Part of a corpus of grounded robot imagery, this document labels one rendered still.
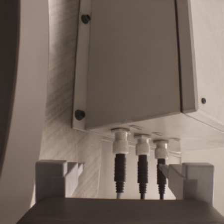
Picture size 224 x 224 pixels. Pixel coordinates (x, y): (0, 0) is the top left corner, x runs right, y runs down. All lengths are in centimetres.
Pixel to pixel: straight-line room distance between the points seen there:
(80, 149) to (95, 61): 9
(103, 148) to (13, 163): 15
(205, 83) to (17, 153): 15
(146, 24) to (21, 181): 17
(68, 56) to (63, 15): 4
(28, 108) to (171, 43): 13
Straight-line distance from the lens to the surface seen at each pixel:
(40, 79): 21
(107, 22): 31
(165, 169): 16
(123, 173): 27
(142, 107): 25
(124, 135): 28
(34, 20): 22
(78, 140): 29
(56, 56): 29
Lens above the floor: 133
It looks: 46 degrees up
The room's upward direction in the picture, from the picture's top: 46 degrees clockwise
